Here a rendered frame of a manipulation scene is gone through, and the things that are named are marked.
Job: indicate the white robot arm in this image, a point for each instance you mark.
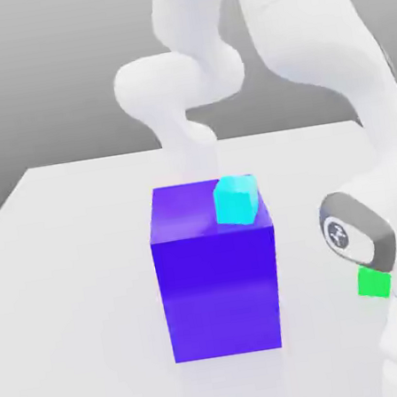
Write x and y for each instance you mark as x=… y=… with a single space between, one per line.
x=312 y=45

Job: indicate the small green cube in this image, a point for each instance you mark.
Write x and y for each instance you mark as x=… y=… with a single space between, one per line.
x=374 y=282

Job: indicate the small cyan cube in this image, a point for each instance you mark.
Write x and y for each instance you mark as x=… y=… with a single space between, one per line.
x=236 y=200

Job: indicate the large blue box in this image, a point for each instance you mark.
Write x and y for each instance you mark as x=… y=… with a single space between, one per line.
x=217 y=289

